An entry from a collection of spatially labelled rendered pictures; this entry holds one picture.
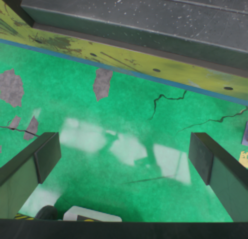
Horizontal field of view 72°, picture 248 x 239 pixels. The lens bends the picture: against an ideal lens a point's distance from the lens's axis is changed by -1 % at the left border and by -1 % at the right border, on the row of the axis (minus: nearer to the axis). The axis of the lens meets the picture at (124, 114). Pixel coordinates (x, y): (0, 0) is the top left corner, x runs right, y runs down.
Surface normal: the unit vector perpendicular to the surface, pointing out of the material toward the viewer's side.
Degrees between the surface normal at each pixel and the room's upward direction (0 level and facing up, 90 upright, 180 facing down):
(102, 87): 0
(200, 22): 0
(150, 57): 90
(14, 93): 0
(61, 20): 90
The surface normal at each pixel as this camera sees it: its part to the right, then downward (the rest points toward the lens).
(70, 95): -0.14, -0.13
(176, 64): -0.30, 0.95
